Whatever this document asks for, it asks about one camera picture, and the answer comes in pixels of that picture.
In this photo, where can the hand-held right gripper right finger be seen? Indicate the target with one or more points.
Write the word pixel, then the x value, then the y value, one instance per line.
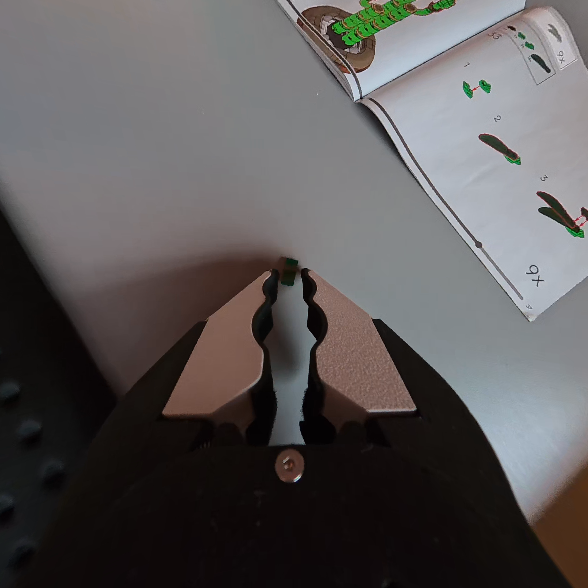
pixel 358 367

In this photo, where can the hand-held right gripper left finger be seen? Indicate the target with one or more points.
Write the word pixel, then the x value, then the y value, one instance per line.
pixel 220 367

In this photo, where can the small green lego piece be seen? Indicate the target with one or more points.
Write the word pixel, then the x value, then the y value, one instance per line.
pixel 289 273

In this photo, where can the lego instruction booklet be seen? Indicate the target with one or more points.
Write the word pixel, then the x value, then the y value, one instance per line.
pixel 459 160

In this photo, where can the black studded plate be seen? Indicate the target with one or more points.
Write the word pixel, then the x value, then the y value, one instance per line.
pixel 36 367

